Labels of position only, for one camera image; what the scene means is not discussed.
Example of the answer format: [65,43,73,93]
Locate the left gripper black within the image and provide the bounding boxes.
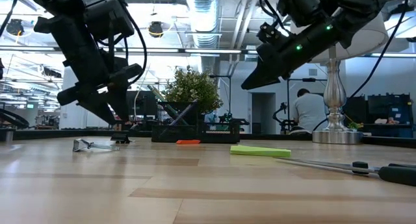
[33,14,144,125]

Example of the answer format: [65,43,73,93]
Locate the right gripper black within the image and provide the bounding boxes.
[240,23,345,91]

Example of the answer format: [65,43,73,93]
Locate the black binder clip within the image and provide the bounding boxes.
[109,132,132,145]
[71,138,121,153]

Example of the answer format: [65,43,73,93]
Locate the teal pencil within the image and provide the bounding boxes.
[146,84,183,124]
[151,84,190,126]

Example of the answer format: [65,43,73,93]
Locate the green sticky note pad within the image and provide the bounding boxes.
[229,144,293,159]

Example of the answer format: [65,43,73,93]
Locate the dark brown pen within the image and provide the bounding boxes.
[169,100,198,126]

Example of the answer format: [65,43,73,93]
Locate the red and black scissors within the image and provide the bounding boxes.
[275,156,416,188]

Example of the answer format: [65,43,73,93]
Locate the black mesh desk organizer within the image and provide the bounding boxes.
[151,100,242,144]

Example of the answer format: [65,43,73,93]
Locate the black monitor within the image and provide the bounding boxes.
[126,90,159,118]

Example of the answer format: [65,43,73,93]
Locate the person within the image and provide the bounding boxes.
[289,88,328,134]

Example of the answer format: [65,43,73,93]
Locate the small potted green plant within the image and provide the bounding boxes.
[161,66,224,115]

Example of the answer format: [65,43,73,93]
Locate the silver lamp with white shade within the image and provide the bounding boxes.
[290,8,390,145]

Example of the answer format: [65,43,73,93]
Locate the black ceiling spotlight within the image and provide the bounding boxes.
[148,20,164,39]
[5,18,25,37]

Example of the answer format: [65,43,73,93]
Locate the blue storage cabinet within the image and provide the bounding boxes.
[344,92,414,139]

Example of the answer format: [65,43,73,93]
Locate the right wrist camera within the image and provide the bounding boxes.
[256,21,289,45]

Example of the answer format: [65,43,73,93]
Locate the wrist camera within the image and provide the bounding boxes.
[84,0,136,40]
[256,21,289,45]

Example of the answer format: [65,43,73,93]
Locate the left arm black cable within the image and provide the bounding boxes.
[97,3,148,88]

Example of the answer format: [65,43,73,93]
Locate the black aluminium table frame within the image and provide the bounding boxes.
[0,128,416,149]

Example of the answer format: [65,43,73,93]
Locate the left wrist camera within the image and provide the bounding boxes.
[84,0,136,40]

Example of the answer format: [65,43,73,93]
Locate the silver ceiling air duct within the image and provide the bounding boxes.
[185,0,226,50]

